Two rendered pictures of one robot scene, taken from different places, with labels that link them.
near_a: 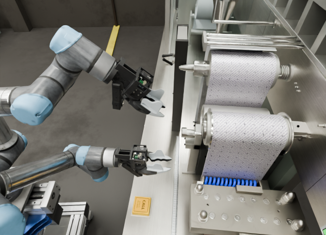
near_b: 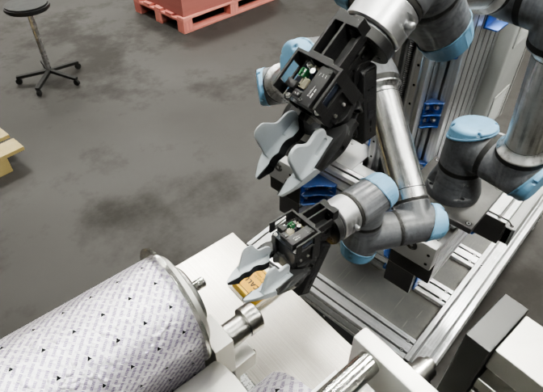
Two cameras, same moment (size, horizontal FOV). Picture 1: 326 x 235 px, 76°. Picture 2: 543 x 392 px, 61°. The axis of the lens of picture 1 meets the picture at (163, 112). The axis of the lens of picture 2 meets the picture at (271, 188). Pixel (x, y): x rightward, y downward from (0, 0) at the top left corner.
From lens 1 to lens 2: 0.85 m
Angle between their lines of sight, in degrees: 84
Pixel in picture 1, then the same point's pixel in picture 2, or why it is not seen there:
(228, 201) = not seen: hidden behind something
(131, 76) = (318, 48)
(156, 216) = (220, 294)
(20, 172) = (384, 105)
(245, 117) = (66, 330)
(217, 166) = not seen: hidden behind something
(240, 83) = not seen: outside the picture
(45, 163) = (396, 145)
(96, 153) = (355, 188)
